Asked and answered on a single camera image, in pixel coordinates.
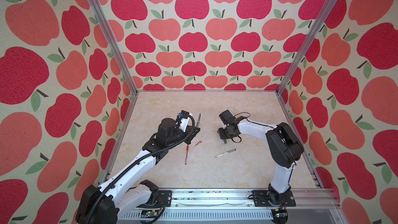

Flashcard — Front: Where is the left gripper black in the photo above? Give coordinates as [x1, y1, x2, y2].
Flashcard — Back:
[166, 124, 201, 146]

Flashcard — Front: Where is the red pen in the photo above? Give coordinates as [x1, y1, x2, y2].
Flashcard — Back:
[184, 145, 189, 165]

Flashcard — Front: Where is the green pen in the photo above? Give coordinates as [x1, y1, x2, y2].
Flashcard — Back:
[196, 113, 201, 128]

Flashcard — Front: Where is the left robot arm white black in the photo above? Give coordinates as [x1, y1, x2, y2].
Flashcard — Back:
[75, 112, 200, 224]

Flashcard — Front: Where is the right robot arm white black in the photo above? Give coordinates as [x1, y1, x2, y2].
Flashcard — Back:
[218, 110, 304, 206]

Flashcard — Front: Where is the white pen right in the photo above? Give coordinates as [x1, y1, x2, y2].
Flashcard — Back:
[215, 149, 236, 158]

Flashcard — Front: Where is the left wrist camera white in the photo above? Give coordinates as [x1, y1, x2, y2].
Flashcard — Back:
[177, 110, 192, 132]

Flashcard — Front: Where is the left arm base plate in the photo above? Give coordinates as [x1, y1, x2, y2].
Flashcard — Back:
[138, 190, 173, 208]

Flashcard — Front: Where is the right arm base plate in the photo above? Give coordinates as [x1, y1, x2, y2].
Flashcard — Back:
[248, 190, 296, 207]

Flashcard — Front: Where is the right aluminium frame post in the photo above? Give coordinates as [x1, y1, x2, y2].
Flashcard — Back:
[276, 0, 337, 96]

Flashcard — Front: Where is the aluminium frame post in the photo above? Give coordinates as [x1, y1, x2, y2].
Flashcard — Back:
[276, 0, 337, 96]
[88, 0, 138, 96]

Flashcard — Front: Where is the aluminium frame rail front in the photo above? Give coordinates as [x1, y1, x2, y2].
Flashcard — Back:
[116, 189, 348, 224]

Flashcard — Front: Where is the left aluminium frame post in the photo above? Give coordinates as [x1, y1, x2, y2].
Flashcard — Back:
[88, 0, 138, 96]

